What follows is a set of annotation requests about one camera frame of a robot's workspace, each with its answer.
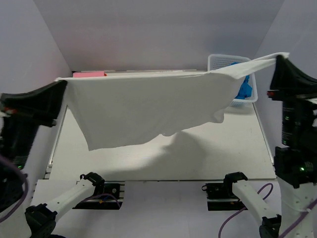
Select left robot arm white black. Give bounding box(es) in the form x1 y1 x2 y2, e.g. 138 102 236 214
0 80 105 238

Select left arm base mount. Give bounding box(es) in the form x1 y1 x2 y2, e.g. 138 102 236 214
73 182 124 210

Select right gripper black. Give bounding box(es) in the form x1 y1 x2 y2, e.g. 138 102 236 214
266 54 317 146

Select white plastic basket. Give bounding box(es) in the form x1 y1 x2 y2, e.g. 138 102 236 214
208 54 258 106

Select blue t shirt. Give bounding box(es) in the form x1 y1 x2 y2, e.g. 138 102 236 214
235 75 252 100

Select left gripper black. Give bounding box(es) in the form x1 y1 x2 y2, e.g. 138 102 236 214
0 77 68 169

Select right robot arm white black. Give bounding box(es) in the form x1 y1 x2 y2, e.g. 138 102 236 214
223 53 317 238

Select pink folded t shirt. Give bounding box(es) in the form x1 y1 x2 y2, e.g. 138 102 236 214
72 71 105 78

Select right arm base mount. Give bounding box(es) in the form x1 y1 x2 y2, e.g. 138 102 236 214
201 182 245 211

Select white t shirt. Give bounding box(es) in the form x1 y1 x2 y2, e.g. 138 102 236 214
65 53 277 150

